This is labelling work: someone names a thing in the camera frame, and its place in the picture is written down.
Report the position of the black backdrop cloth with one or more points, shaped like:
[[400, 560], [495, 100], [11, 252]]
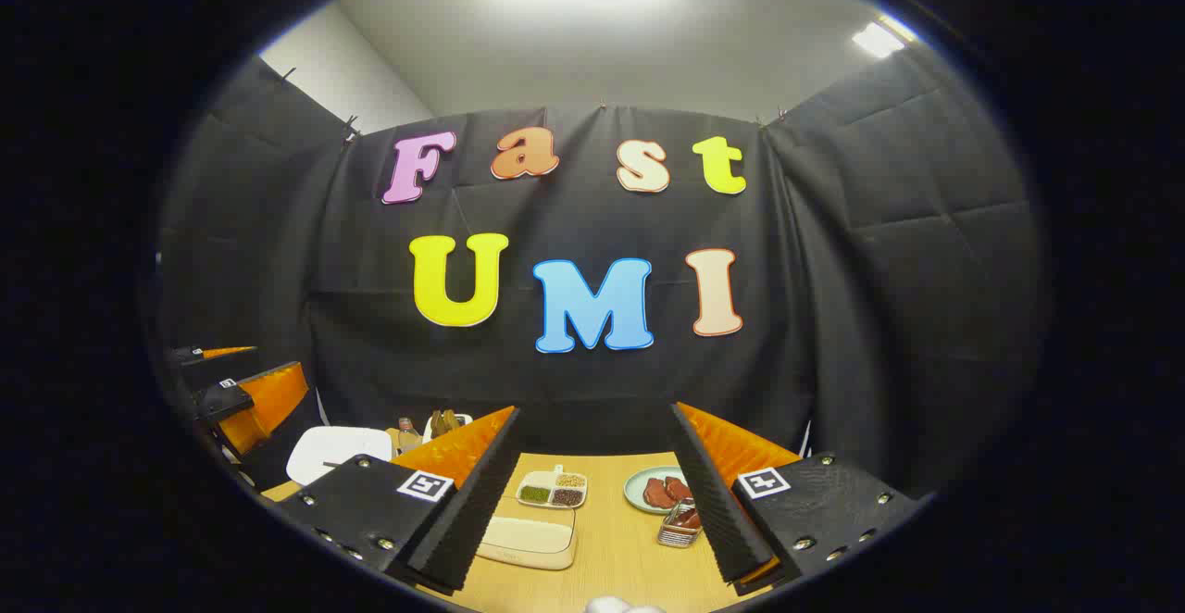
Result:
[[833, 270]]

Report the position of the cream rectangular rice tray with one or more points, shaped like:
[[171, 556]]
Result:
[[528, 541]]

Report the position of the small ceiling light panel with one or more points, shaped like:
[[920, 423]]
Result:
[[879, 39]]

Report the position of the pale green plate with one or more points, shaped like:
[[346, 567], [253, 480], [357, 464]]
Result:
[[637, 488]]

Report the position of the red meat slice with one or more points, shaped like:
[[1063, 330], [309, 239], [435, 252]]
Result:
[[657, 494], [679, 486]]

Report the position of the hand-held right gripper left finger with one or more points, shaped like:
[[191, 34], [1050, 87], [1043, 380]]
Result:
[[481, 502]]

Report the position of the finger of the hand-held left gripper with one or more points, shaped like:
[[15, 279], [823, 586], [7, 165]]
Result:
[[222, 400], [185, 355]]

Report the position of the white toaster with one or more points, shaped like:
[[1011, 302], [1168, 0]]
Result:
[[449, 426]]

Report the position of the brown wooden spoon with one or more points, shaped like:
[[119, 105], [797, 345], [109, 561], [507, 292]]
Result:
[[686, 518]]

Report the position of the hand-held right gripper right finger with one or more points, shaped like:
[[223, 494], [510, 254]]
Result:
[[713, 502]]

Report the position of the white rice cooker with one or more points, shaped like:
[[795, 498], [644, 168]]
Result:
[[338, 454]]

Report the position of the white divided grain dish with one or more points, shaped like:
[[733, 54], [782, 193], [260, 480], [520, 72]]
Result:
[[553, 488]]

